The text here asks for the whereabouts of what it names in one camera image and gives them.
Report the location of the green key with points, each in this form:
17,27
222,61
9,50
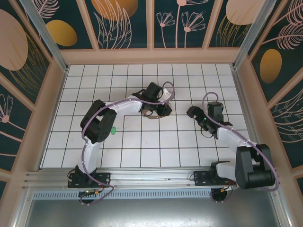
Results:
113,130

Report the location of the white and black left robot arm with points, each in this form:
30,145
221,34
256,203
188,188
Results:
90,156

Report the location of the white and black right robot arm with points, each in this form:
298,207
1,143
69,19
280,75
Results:
246,170

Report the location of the grey metal sheet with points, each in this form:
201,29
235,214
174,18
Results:
151,212

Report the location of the aluminium side rail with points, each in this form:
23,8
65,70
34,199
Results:
241,94

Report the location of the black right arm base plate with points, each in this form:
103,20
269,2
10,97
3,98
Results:
201,178

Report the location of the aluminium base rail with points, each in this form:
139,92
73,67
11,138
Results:
151,176

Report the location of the aluminium frame post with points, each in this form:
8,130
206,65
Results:
251,33
47,35

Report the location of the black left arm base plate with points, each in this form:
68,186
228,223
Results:
104,179

